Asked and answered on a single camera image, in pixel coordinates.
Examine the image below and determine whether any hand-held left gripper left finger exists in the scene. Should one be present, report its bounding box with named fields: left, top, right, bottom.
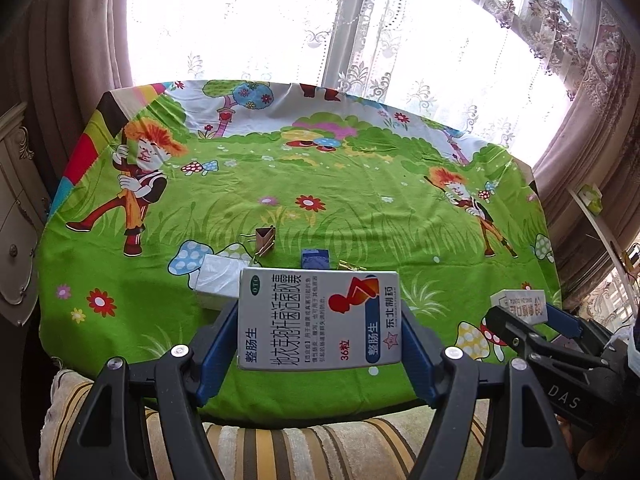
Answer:
left=55, top=301, right=241, bottom=480

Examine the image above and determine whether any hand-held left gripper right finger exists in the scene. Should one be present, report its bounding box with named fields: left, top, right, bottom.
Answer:
left=399, top=304, right=583, bottom=480

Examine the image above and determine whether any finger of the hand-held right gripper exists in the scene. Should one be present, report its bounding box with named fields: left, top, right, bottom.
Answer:
left=483, top=304, right=562, bottom=362
left=546, top=304, right=619, bottom=357

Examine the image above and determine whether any white box red print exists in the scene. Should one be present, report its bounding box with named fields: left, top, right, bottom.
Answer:
left=490, top=287, right=548, bottom=331

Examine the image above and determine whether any white medicine box red figure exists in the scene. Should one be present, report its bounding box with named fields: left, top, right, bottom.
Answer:
left=237, top=268, right=402, bottom=372

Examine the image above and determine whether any small silver grey box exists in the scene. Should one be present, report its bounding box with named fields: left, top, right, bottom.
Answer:
left=194, top=254, right=251, bottom=311

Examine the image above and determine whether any white window sill shelf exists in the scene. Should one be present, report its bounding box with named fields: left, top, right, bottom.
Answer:
left=570, top=192, right=636, bottom=261

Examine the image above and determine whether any brown binder clip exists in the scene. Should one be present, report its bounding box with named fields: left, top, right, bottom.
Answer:
left=240, top=226, right=277, bottom=263

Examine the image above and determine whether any striped beige cushion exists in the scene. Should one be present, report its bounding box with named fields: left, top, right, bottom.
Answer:
left=45, top=370, right=501, bottom=480

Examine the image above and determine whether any green tissue box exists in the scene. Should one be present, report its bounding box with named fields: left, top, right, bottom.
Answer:
left=575, top=184, right=606, bottom=212

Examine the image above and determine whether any small blue box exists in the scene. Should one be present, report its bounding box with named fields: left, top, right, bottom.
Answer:
left=301, top=248, right=332, bottom=273

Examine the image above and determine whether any green cartoon printed blanket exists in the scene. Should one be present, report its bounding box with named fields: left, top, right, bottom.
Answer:
left=37, top=79, right=561, bottom=423

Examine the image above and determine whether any brown patterned drape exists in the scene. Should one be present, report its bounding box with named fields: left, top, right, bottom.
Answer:
left=0, top=0, right=136, bottom=196
left=530, top=25, right=640, bottom=311

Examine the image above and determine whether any white ornate cabinet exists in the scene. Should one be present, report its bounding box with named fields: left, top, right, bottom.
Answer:
left=0, top=100, right=51, bottom=316

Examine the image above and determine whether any white lace curtain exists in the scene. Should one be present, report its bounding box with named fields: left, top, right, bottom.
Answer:
left=125, top=0, right=601, bottom=161

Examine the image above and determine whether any white window frame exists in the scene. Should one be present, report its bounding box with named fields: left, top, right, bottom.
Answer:
left=320, top=0, right=381, bottom=88

